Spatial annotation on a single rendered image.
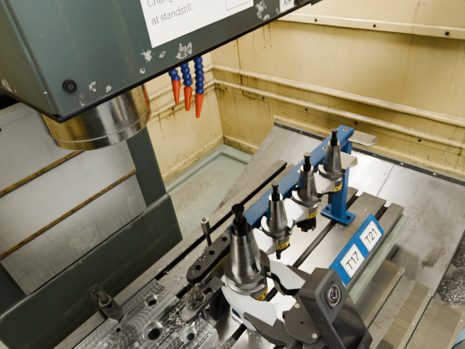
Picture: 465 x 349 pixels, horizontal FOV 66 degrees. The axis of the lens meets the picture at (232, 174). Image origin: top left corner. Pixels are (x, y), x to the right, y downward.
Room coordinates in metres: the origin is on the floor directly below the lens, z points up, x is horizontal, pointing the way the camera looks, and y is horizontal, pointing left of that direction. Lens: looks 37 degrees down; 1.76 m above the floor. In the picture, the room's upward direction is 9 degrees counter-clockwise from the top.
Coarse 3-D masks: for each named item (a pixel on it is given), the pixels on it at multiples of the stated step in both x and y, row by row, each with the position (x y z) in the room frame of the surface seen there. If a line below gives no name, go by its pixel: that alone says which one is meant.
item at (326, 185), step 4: (316, 176) 0.65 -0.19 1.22; (320, 176) 0.65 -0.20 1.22; (316, 180) 0.63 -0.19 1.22; (320, 180) 0.63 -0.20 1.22; (324, 180) 0.63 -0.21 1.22; (328, 180) 0.63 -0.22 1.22; (332, 180) 0.63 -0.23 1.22; (316, 184) 0.62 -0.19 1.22; (320, 184) 0.62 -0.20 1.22; (324, 184) 0.62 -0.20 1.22; (328, 184) 0.61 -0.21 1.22; (332, 184) 0.61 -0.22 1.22; (320, 188) 0.60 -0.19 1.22; (324, 188) 0.60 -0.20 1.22; (328, 188) 0.60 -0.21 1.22; (332, 188) 0.60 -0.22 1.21; (324, 192) 0.59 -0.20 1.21; (328, 192) 0.60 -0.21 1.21
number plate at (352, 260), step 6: (354, 246) 0.64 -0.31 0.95; (348, 252) 0.62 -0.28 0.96; (354, 252) 0.63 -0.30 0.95; (348, 258) 0.61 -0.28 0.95; (354, 258) 0.61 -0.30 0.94; (360, 258) 0.62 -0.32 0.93; (342, 264) 0.59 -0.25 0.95; (348, 264) 0.59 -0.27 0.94; (354, 264) 0.60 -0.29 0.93; (360, 264) 0.60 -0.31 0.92; (348, 270) 0.58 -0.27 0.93; (354, 270) 0.59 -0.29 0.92
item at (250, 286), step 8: (264, 256) 0.31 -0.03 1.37; (224, 264) 0.31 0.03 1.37; (264, 264) 0.30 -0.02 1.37; (224, 272) 0.30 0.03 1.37; (264, 272) 0.30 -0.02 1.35; (232, 280) 0.28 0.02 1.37; (240, 280) 0.28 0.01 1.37; (248, 280) 0.28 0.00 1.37; (256, 280) 0.28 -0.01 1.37; (264, 280) 0.28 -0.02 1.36; (232, 288) 0.29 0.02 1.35; (240, 288) 0.28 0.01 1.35; (248, 288) 0.28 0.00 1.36; (256, 288) 0.28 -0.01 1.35; (264, 288) 0.28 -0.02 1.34
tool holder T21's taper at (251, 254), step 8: (248, 224) 0.31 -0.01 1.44; (232, 232) 0.30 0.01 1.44; (248, 232) 0.30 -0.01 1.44; (232, 240) 0.30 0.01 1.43; (240, 240) 0.29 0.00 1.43; (248, 240) 0.29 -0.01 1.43; (232, 248) 0.30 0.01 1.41; (240, 248) 0.29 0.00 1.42; (248, 248) 0.29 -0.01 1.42; (256, 248) 0.30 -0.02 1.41; (232, 256) 0.30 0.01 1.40; (240, 256) 0.29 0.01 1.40; (248, 256) 0.29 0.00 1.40; (256, 256) 0.29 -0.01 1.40; (232, 264) 0.30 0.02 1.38; (240, 264) 0.29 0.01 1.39; (248, 264) 0.29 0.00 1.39; (256, 264) 0.29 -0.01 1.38; (232, 272) 0.30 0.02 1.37; (240, 272) 0.29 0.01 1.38; (248, 272) 0.29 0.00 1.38; (256, 272) 0.29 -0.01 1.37
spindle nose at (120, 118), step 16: (128, 96) 0.47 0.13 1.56; (144, 96) 0.50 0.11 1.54; (96, 112) 0.44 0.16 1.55; (112, 112) 0.45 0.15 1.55; (128, 112) 0.46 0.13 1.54; (144, 112) 0.49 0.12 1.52; (48, 128) 0.45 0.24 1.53; (64, 128) 0.44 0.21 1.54; (80, 128) 0.44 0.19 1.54; (96, 128) 0.44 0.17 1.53; (112, 128) 0.44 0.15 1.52; (128, 128) 0.46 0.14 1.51; (64, 144) 0.45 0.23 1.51; (80, 144) 0.44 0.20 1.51; (96, 144) 0.44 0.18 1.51; (112, 144) 0.44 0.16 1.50
